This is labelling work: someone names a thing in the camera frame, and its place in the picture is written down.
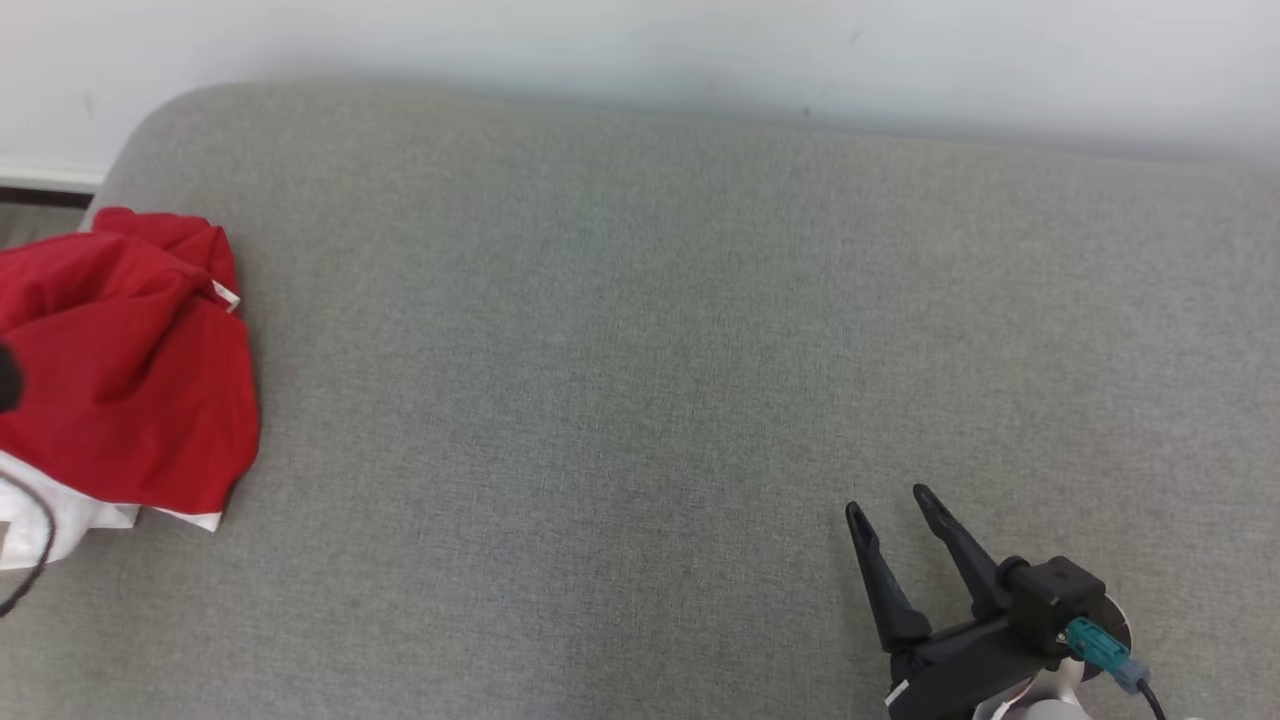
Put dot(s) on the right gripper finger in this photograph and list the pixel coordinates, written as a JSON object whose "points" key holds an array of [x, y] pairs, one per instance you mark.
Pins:
{"points": [[885, 590], [960, 550]]}

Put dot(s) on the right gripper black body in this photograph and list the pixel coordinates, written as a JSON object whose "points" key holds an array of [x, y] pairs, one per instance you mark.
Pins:
{"points": [[960, 670]]}

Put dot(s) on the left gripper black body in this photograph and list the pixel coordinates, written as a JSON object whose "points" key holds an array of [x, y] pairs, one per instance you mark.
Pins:
{"points": [[6, 378]]}

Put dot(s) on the red jersey with white sleeves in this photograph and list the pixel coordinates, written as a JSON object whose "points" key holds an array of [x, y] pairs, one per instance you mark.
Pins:
{"points": [[130, 400]]}

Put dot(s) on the right wrist teal connector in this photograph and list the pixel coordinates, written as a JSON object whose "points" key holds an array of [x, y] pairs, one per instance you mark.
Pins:
{"points": [[1095, 645]]}

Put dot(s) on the white and black baseboard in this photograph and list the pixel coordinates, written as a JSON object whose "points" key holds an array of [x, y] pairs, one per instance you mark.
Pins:
{"points": [[40, 180]]}

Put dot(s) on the grey fabric sofa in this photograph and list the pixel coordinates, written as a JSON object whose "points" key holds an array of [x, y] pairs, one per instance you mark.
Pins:
{"points": [[650, 350]]}

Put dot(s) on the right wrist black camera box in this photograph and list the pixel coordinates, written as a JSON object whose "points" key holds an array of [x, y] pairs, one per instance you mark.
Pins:
{"points": [[1050, 595]]}

